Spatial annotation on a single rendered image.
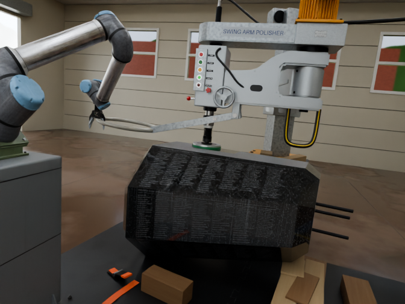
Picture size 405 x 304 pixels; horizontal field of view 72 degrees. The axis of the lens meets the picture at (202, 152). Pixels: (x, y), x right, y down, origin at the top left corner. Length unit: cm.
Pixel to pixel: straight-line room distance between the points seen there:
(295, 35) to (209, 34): 56
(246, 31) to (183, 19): 691
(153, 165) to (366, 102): 694
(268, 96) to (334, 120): 619
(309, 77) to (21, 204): 176
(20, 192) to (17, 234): 19
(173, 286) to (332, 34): 179
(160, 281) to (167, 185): 56
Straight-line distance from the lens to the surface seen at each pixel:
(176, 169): 183
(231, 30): 205
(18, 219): 153
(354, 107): 819
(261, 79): 198
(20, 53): 158
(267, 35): 202
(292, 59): 201
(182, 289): 178
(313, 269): 200
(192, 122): 208
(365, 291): 222
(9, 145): 158
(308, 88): 200
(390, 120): 840
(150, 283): 189
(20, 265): 163
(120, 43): 168
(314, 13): 208
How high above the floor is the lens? 117
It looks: 9 degrees down
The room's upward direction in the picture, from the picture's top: 5 degrees clockwise
